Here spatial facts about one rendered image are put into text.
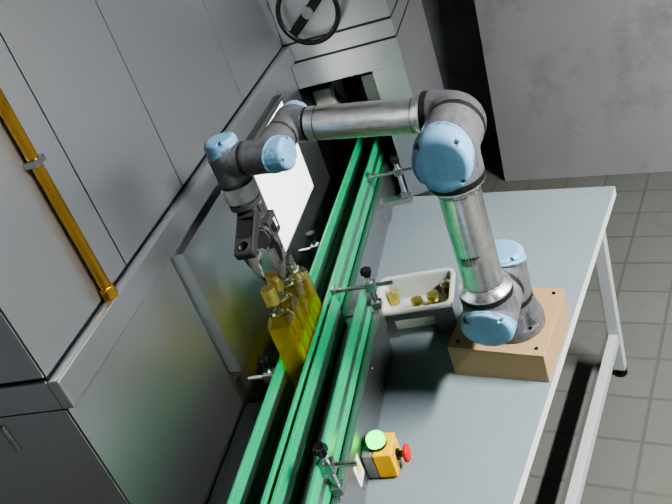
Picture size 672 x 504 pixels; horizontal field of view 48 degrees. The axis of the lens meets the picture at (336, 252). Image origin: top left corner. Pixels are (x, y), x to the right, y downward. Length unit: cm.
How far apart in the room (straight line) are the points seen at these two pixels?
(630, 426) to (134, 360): 179
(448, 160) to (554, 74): 270
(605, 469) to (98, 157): 186
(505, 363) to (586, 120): 241
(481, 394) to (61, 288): 101
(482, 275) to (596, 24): 253
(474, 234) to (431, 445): 53
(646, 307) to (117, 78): 229
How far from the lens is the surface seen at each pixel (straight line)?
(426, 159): 141
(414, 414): 188
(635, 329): 315
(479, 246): 154
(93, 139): 153
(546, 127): 416
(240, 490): 160
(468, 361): 190
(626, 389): 291
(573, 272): 220
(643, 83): 401
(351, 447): 168
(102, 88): 160
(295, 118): 167
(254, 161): 159
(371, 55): 259
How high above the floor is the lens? 202
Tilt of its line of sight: 29 degrees down
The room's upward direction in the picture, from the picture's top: 20 degrees counter-clockwise
